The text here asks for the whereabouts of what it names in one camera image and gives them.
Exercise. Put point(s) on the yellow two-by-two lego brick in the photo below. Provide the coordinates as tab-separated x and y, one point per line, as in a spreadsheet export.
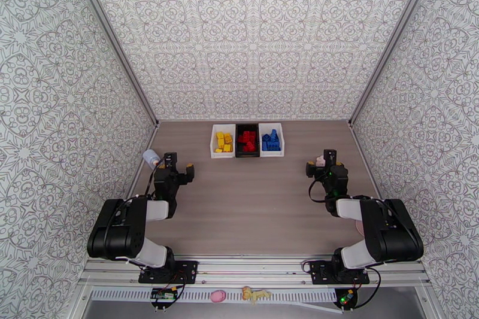
220	136

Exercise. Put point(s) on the blue two-by-two lego brick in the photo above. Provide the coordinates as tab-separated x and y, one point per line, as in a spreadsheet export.
266	137

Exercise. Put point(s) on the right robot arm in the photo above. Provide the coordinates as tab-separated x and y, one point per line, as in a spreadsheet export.
389	232

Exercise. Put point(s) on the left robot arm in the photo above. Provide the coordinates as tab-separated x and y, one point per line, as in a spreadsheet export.
116	228

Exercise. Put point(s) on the pink plush toy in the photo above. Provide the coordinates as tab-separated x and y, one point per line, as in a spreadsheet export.
320	160

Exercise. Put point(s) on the light blue squeeze bottle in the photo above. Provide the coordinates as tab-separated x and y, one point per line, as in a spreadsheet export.
149	157

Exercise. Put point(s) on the white plastic bin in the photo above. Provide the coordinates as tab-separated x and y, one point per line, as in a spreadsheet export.
271	154
223	154

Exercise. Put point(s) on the black plastic bin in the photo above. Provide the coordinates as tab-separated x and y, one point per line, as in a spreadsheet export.
247	154

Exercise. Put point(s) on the small green circuit board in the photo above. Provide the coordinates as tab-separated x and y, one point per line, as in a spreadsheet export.
346	297
164	294

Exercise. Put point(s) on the small pink toy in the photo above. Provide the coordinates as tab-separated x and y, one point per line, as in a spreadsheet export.
217	295

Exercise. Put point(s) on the beige toy figure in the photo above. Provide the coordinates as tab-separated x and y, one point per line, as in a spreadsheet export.
255	293

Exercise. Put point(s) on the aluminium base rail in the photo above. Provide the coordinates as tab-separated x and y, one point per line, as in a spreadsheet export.
254	273

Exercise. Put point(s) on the aluminium corner post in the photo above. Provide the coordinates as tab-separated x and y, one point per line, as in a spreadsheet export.
389	43
112	41

